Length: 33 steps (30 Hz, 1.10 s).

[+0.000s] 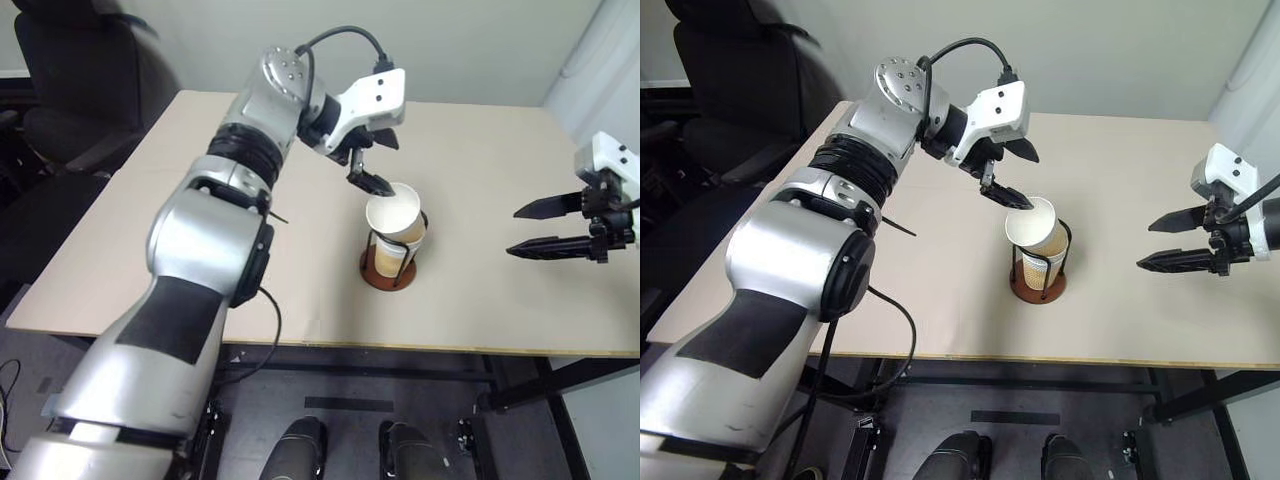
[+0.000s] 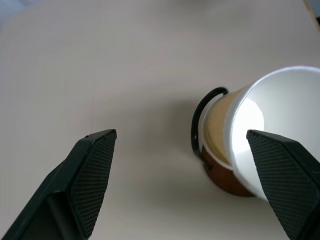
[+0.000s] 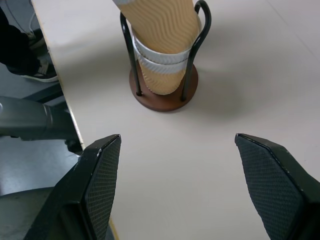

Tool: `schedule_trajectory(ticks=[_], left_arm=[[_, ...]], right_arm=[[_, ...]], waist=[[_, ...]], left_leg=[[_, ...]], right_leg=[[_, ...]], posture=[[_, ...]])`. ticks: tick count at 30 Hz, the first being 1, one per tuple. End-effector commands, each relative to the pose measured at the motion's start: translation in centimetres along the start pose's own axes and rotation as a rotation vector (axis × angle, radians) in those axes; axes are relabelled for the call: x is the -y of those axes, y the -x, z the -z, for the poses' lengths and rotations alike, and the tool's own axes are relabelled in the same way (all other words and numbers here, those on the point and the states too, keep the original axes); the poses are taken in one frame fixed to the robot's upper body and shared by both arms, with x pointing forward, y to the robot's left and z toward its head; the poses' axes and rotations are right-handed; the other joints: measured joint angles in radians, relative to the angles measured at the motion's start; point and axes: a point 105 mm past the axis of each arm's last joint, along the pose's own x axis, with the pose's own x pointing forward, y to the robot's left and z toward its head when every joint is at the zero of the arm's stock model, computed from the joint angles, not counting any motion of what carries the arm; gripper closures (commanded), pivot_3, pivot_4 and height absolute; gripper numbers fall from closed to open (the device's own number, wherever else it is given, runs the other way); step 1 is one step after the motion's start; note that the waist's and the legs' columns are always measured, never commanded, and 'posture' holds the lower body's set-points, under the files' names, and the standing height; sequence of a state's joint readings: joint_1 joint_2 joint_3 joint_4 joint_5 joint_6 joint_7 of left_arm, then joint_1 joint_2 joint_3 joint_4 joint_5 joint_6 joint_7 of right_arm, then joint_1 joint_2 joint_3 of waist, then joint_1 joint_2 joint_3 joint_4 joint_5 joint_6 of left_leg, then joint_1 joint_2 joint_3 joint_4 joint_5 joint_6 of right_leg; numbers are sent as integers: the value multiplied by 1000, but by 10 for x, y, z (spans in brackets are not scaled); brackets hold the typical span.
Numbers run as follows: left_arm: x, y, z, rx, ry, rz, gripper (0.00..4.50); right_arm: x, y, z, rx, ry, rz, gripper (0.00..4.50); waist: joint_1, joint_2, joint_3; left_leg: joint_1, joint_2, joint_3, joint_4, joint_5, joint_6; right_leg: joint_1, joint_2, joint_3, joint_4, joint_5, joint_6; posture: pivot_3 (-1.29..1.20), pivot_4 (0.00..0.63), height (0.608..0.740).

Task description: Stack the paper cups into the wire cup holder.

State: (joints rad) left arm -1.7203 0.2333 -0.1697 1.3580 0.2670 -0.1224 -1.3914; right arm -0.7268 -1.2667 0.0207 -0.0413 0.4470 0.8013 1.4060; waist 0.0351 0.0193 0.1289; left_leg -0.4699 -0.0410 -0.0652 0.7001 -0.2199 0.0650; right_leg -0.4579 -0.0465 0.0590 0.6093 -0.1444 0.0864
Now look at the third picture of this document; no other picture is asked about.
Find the dark grey rounded leg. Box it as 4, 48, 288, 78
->
0, 96, 78, 154

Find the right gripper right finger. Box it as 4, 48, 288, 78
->
234, 133, 320, 240

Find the white floor cable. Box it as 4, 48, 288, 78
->
27, 11, 39, 38

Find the dark grey round disc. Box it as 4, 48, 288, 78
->
0, 186, 59, 240

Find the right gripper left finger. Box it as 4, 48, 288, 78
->
23, 133, 123, 240

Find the black sneaker white sole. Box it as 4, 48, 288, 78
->
21, 58, 60, 83

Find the tan ribbed paper cup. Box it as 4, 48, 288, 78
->
136, 53, 189, 97
111, 0, 201, 55
131, 14, 203, 64

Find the black trouser leg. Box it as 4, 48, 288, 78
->
0, 4, 42, 76

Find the black wire cup holder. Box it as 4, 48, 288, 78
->
119, 0, 212, 113

